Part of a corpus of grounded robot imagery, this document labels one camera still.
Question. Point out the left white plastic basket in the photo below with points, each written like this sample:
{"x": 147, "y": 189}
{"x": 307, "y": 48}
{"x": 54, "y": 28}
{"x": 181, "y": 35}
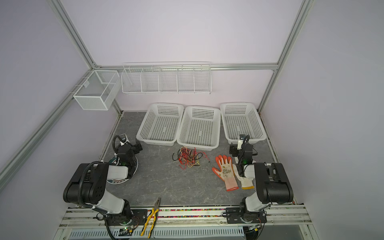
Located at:
{"x": 160, "y": 124}

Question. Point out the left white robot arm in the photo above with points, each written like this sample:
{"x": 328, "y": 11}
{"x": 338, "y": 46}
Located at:
{"x": 87, "y": 187}

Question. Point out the yellow handled pliers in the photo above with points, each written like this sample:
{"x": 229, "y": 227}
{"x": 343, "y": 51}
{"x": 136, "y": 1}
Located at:
{"x": 152, "y": 217}

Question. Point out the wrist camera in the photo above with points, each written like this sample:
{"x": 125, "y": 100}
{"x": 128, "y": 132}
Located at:
{"x": 240, "y": 141}
{"x": 124, "y": 139}

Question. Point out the white plastic basket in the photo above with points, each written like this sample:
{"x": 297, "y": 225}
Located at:
{"x": 160, "y": 124}
{"x": 200, "y": 128}
{"x": 242, "y": 119}

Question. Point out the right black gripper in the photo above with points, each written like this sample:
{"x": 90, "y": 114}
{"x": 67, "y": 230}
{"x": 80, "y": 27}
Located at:
{"x": 235, "y": 150}

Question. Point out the middle white plastic basket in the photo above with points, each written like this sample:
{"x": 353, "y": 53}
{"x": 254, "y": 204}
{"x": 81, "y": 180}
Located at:
{"x": 200, "y": 128}

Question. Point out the white mesh box basket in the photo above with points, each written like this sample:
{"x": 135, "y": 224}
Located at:
{"x": 99, "y": 90}

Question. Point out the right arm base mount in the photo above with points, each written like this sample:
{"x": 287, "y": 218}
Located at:
{"x": 237, "y": 215}

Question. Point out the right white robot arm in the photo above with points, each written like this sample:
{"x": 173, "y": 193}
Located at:
{"x": 268, "y": 180}

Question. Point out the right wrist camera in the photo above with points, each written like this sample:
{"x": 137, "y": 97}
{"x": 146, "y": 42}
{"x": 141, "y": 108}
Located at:
{"x": 240, "y": 141}

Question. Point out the green rimmed white plate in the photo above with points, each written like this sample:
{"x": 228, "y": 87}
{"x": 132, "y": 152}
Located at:
{"x": 114, "y": 161}

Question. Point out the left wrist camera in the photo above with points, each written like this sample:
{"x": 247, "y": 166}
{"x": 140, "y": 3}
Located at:
{"x": 124, "y": 139}

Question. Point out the orange coated work glove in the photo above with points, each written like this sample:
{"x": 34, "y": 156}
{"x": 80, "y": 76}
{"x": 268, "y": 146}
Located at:
{"x": 226, "y": 172}

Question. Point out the white yellow-cuffed work glove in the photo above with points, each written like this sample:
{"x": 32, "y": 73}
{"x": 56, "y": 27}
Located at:
{"x": 247, "y": 183}

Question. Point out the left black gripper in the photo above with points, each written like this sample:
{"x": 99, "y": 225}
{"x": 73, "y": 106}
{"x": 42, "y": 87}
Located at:
{"x": 135, "y": 147}

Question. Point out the right white plastic basket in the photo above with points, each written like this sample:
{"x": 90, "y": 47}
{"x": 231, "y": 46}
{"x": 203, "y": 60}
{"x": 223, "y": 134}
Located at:
{"x": 242, "y": 119}

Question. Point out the aluminium front rail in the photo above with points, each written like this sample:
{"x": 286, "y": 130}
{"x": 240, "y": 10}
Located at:
{"x": 216, "y": 216}

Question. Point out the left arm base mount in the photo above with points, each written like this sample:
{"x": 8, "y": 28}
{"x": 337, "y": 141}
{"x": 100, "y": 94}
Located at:
{"x": 138, "y": 217}

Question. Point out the long white wire shelf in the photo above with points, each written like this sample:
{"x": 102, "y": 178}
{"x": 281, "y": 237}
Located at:
{"x": 167, "y": 78}

